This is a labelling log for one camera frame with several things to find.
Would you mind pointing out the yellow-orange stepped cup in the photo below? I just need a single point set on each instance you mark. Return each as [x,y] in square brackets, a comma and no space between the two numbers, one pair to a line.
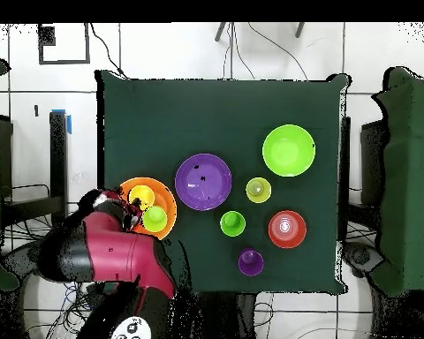
[143,194]

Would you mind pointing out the light green tapered cup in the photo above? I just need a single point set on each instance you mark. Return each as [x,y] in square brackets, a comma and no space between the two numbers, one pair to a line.
[154,219]

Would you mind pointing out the large yellow-orange bowl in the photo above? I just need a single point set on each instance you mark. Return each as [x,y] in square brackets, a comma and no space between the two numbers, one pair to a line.
[166,197]

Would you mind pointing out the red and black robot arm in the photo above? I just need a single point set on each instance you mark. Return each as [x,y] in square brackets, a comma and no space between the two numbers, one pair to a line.
[120,254]

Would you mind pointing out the black stand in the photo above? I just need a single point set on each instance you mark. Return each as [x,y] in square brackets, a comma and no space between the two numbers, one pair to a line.
[58,159]

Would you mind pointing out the purple bowl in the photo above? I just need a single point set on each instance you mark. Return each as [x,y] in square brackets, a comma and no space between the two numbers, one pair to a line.
[203,190]

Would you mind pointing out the dark green tablecloth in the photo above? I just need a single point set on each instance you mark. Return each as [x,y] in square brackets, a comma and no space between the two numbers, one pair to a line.
[162,123]

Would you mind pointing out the blue tape strip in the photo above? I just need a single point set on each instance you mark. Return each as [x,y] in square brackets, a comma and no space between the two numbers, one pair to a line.
[69,125]

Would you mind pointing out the dark office chair base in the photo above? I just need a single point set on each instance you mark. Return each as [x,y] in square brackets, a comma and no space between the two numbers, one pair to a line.
[17,257]

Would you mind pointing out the green stepped cup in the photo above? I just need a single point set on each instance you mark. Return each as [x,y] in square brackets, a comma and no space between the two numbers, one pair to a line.
[232,223]

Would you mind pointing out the yellow tapered cup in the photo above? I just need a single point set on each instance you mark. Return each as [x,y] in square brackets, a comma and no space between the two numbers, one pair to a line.
[258,190]

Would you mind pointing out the purple cup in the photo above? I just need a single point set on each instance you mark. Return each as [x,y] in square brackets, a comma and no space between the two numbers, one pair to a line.
[251,262]

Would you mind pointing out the green bowl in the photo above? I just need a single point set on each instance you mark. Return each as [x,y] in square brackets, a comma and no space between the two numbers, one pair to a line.
[289,150]

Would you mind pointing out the orange-red bowl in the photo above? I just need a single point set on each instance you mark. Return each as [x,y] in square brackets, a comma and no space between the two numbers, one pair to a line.
[296,229]

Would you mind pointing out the grey tripod leg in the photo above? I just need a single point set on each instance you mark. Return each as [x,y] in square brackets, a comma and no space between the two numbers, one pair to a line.
[220,32]
[299,30]

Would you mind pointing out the grey office chair base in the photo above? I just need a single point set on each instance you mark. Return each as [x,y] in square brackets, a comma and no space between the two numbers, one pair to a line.
[360,256]

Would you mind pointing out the black box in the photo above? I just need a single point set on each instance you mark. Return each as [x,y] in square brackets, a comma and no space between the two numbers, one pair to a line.
[372,159]

